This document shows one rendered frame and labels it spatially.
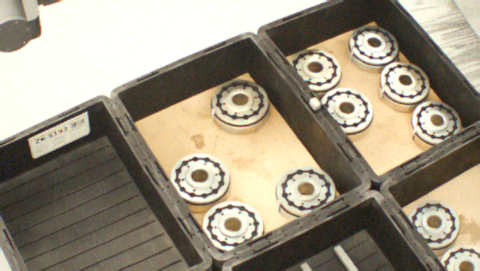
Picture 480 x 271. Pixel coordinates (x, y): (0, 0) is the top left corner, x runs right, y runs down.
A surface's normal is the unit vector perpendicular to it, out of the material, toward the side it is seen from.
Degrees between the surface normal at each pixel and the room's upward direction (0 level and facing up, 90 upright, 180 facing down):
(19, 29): 90
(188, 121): 0
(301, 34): 90
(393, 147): 0
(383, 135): 0
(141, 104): 90
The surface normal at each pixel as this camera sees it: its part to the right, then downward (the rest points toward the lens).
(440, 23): 0.02, -0.61
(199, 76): 0.51, 0.69
